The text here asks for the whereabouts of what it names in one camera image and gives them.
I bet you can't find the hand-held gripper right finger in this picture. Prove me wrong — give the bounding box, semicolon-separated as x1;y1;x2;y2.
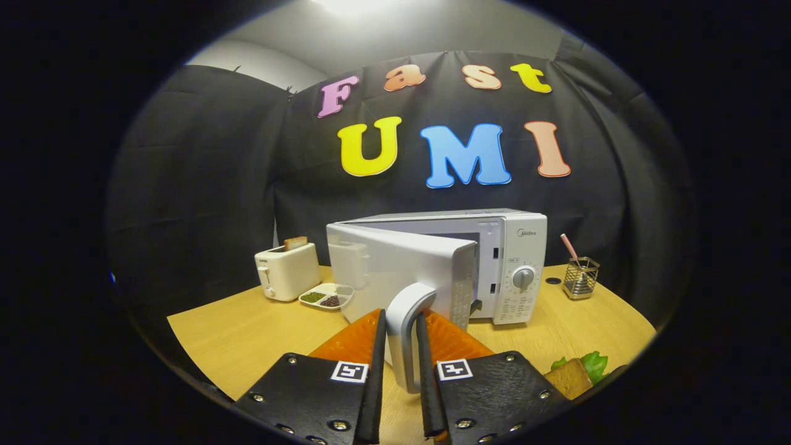
415;308;568;445

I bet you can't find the white microwave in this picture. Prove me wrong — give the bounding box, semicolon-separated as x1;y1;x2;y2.
326;208;548;394

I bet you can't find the metal wire utensil holder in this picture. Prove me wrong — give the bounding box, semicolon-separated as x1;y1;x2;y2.
562;256;601;300

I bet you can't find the ceiling light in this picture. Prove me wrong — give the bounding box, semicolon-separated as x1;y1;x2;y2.
312;0;402;18

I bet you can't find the cream toaster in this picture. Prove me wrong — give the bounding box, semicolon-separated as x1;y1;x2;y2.
254;242;322;302

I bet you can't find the brown bread lettuce sandwich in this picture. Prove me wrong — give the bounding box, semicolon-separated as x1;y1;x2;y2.
544;350;609;401

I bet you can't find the white divided dish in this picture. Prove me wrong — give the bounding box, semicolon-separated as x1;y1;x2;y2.
298;282;355;311

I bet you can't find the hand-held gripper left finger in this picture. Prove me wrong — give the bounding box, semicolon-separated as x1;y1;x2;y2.
234;308;387;445

